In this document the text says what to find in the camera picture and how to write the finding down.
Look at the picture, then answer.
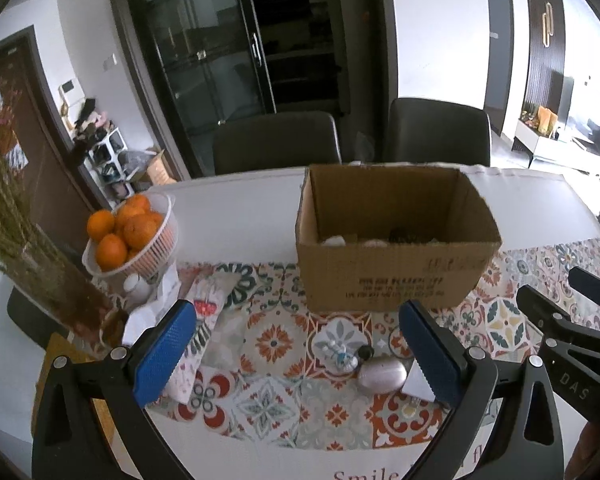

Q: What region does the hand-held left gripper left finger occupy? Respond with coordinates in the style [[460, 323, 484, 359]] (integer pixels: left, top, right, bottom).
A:
[[31, 300, 197, 480]]

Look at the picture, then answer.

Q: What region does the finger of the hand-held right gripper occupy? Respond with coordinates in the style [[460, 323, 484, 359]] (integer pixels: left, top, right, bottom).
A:
[[568, 266, 600, 311], [516, 285, 600, 356]]

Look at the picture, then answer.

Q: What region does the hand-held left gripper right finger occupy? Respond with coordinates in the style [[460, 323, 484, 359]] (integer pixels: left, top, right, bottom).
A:
[[399, 299, 566, 480]]

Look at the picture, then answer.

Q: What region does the brown cardboard box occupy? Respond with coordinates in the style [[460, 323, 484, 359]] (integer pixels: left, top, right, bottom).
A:
[[295, 162, 503, 313]]

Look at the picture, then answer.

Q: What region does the white tissue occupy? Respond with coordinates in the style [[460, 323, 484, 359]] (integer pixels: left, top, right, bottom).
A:
[[122, 305, 157, 346]]

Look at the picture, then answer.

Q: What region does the printed tissue pouch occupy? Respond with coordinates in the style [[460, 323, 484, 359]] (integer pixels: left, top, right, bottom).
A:
[[167, 272, 255, 403]]

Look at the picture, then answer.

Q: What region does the small white bottle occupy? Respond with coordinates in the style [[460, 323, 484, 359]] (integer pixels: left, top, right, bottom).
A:
[[124, 275, 151, 306]]

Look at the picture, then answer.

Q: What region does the yellow woven box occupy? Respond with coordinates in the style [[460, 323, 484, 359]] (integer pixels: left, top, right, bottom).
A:
[[32, 332, 116, 461]]

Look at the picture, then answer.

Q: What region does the white plastic fruit basket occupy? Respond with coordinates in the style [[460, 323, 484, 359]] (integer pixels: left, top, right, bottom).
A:
[[82, 191, 178, 281]]

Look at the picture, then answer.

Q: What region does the glass vase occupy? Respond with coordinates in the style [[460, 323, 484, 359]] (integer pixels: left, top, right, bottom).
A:
[[20, 240, 113, 346]]

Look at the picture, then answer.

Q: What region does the white low cabinet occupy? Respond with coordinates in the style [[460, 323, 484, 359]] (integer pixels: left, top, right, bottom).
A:
[[510, 117, 600, 168]]

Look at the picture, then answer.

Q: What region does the white patterned tablecloth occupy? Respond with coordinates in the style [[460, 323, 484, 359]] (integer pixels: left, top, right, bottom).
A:
[[95, 165, 600, 480]]

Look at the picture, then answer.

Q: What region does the yellow paper bag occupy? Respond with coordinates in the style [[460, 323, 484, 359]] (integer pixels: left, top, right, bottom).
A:
[[537, 106, 558, 136]]

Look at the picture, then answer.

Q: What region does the small floor cardboard box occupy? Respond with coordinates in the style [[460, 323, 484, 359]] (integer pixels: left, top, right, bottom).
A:
[[147, 149, 178, 184]]

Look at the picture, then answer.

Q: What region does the clear plastic bag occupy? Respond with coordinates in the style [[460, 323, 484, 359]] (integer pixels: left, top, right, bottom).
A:
[[122, 150, 156, 182]]

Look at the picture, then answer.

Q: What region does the white shoe rack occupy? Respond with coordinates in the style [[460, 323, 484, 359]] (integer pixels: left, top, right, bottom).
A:
[[82, 127, 131, 201]]

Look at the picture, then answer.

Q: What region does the brown wooden door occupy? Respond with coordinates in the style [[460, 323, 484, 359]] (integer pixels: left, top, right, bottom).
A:
[[0, 27, 101, 221]]

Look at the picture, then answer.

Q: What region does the red and white door poster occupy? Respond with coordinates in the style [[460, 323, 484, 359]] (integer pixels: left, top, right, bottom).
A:
[[0, 87, 31, 171]]

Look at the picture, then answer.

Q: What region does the dark interior door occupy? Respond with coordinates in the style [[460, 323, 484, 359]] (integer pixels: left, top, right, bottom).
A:
[[484, 0, 513, 136]]

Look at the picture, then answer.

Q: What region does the black glass sliding door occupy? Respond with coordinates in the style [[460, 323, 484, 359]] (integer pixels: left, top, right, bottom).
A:
[[105, 0, 401, 178]]

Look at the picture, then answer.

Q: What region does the dark slatted wall panel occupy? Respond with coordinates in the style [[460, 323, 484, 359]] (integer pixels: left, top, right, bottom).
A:
[[522, 0, 566, 116]]

